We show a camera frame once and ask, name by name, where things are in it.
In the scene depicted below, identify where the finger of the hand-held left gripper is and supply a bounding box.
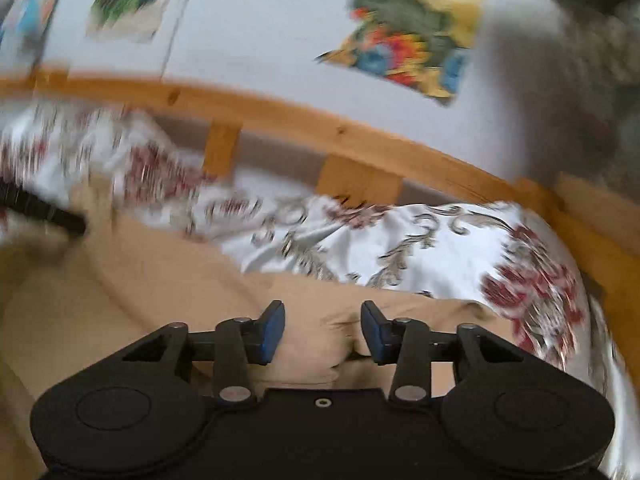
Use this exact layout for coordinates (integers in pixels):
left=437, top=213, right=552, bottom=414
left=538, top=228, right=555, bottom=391
left=0, top=180, right=87, bottom=237

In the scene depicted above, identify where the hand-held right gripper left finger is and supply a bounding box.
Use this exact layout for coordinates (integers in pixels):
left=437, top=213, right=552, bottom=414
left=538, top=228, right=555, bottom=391
left=120, top=300, right=287, bottom=407

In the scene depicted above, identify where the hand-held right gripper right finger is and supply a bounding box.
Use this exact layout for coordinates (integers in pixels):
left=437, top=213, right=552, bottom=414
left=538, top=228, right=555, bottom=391
left=361, top=300, right=527, bottom=407

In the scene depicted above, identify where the tan hooded zip jacket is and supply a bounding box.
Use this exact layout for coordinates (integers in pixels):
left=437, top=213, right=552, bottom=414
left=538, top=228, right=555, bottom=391
left=0, top=180, right=506, bottom=480

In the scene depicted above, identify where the floral satin bedspread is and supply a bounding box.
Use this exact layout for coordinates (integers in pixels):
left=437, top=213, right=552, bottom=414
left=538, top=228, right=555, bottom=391
left=0, top=100, right=640, bottom=480

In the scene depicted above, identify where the small torn cartoon poster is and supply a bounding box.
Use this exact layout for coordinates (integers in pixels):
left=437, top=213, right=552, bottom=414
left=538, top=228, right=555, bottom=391
left=0, top=0, right=72, bottom=67

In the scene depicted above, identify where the blond cartoon figure poster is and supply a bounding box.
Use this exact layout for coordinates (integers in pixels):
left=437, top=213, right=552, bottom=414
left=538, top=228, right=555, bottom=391
left=86, top=0, right=185, bottom=44

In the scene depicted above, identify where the clear plastic bag of bedding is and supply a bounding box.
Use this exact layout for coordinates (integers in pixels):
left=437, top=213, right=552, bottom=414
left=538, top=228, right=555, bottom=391
left=500, top=0, right=640, bottom=196

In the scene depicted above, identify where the wooden bed frame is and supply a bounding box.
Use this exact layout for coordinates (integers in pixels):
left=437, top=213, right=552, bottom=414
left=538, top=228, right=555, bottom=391
left=0, top=60, right=640, bottom=361

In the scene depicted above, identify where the white wall conduit pipe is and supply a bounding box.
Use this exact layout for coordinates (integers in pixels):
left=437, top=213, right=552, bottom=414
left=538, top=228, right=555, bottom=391
left=159, top=0, right=202, bottom=82

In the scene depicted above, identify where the colourful landscape wall poster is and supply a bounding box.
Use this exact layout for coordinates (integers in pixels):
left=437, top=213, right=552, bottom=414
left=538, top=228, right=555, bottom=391
left=314, top=0, right=494, bottom=107

